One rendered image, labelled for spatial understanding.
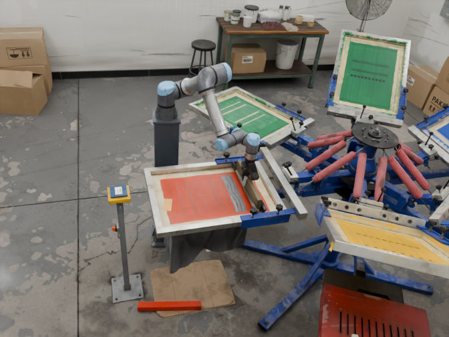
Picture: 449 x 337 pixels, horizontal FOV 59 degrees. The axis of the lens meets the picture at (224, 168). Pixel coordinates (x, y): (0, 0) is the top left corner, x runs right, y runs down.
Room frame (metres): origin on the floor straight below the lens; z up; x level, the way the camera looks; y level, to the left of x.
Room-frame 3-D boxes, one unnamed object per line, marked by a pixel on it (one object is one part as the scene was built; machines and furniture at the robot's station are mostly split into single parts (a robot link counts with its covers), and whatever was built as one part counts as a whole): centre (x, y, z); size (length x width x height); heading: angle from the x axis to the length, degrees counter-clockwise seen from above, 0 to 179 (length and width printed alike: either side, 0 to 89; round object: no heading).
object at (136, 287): (1.81, 0.62, 0.48); 0.22 x 0.22 x 0.96; 20
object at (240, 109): (2.83, -0.25, 1.05); 1.08 x 0.61 x 0.23; 50
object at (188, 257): (1.68, 0.03, 0.74); 0.46 x 0.04 x 0.42; 110
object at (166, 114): (2.37, 0.44, 1.25); 0.15 x 0.15 x 0.10
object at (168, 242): (1.79, 0.33, 0.74); 0.45 x 0.03 x 0.43; 20
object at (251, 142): (1.99, -0.15, 1.31); 0.09 x 0.08 x 0.11; 46
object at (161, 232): (1.89, 0.05, 0.97); 0.79 x 0.58 x 0.04; 110
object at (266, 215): (1.71, -0.27, 0.97); 0.30 x 0.05 x 0.07; 110
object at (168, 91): (2.38, 0.43, 1.37); 0.13 x 0.12 x 0.14; 136
